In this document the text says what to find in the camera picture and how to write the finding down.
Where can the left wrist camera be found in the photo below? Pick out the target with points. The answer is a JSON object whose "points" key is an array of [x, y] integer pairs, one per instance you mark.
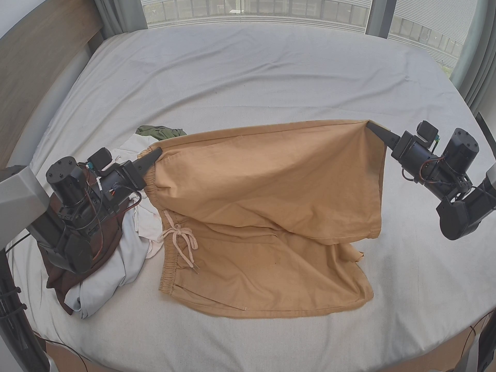
{"points": [[101, 157]]}

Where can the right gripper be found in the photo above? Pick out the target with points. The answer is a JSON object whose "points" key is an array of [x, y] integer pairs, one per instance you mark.
{"points": [[410, 151]]}

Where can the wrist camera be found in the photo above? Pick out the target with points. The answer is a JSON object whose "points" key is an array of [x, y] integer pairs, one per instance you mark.
{"points": [[101, 157], [426, 130]]}

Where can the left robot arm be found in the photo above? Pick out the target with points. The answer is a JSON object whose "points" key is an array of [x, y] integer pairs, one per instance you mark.
{"points": [[23, 196]]}

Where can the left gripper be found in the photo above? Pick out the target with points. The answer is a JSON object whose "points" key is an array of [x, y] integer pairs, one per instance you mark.
{"points": [[122, 182]]}

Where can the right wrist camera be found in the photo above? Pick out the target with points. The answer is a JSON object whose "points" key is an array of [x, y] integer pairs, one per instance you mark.
{"points": [[426, 130]]}

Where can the bed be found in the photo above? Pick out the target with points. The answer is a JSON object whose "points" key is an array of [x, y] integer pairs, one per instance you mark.
{"points": [[248, 72]]}

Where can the grey-green curtain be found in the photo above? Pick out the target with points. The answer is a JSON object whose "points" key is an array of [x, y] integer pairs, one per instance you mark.
{"points": [[478, 52], [116, 2]]}

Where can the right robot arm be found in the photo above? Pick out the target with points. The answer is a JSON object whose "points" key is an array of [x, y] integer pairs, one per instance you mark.
{"points": [[461, 145]]}

